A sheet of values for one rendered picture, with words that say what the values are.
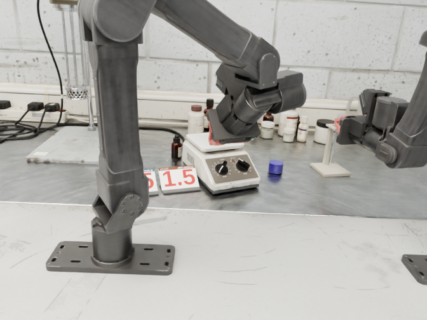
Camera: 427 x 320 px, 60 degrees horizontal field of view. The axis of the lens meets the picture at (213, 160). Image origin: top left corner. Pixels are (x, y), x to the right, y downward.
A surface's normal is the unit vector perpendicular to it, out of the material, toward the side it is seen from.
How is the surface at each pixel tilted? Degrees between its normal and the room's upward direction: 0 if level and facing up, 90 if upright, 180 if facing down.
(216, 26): 87
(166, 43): 90
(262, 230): 0
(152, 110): 90
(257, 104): 49
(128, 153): 81
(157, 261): 0
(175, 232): 0
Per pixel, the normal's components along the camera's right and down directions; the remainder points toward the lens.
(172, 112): 0.01, 0.37
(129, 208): 0.52, 0.34
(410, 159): 0.23, 0.54
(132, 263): 0.05, -0.93
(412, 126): -0.92, -0.08
